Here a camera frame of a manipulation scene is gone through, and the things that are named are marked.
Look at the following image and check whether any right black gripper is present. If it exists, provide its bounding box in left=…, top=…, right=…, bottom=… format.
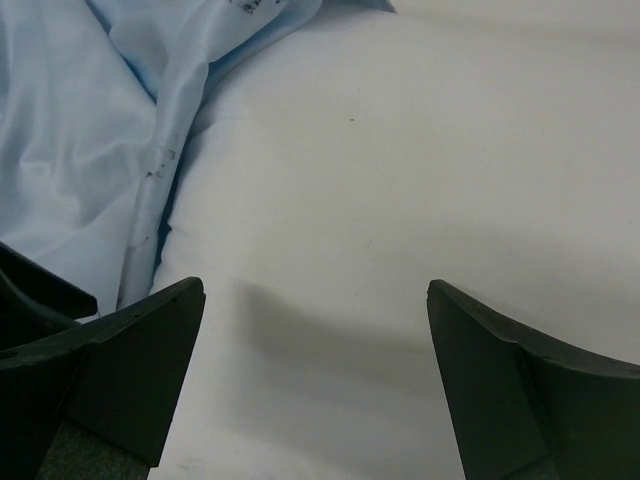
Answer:
left=1, top=244, right=206, bottom=479

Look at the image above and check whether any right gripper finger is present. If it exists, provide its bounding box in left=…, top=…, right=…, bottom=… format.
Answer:
left=426, top=280, right=639, bottom=479

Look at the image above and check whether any light blue pillowcase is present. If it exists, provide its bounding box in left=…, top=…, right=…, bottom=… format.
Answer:
left=1, top=1, right=395, bottom=322

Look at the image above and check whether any white pillow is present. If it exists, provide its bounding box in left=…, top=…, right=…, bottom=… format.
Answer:
left=154, top=1, right=639, bottom=479

